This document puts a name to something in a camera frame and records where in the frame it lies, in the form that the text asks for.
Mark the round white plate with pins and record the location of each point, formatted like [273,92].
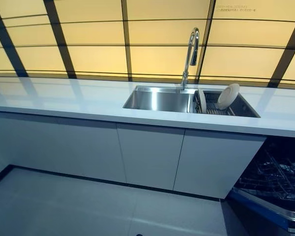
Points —
[228,96]

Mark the chrome gooseneck faucet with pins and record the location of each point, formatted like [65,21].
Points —
[193,46]

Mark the white plate standing on edge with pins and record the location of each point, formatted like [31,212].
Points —
[202,100]

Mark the dark dish drying rack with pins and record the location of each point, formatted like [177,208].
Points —
[226,108]

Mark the stainless steel sink basin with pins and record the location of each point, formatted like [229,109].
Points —
[159,98]

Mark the dishwasher door with steel edge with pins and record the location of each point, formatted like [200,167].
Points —
[265,211]

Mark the open black dishwasher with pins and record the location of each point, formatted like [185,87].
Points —
[273,182]

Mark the white cabinet door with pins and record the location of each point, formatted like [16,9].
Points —
[216,167]
[61,147]
[150,157]

